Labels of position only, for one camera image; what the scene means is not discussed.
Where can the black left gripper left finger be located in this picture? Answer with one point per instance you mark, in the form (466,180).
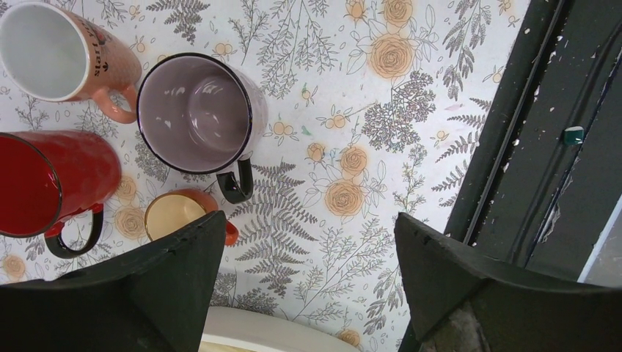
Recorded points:
(153,298)

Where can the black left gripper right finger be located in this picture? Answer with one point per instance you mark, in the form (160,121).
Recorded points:
(462,300)

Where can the small orange cup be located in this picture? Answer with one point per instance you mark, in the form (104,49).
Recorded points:
(175,209)

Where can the lilac enamel mug black rim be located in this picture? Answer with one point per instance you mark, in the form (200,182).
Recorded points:
(200,116)

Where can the pink textured mug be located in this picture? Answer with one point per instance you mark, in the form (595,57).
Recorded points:
(58,56)

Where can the white rectangular vegetable tray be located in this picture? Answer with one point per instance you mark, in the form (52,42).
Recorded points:
(230,329)

